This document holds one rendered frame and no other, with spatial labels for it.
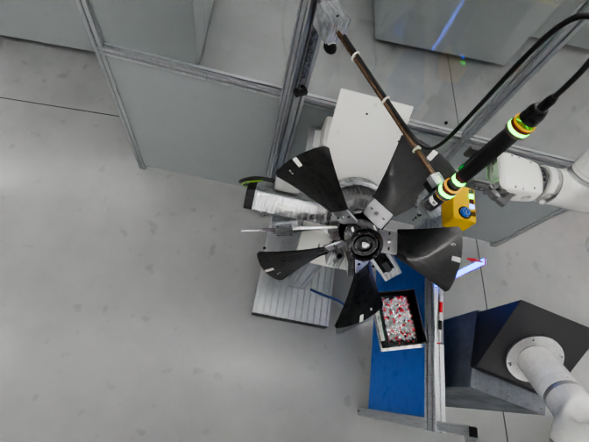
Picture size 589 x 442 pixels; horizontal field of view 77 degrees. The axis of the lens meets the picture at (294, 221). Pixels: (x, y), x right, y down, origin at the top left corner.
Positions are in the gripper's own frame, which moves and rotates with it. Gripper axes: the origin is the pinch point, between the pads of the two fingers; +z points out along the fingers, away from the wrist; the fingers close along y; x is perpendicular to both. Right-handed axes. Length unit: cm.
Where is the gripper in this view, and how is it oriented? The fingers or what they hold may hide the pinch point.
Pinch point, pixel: (472, 167)
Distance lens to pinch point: 93.0
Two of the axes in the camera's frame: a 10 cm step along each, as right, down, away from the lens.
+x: 1.7, -4.0, -9.0
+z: -9.7, -2.1, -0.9
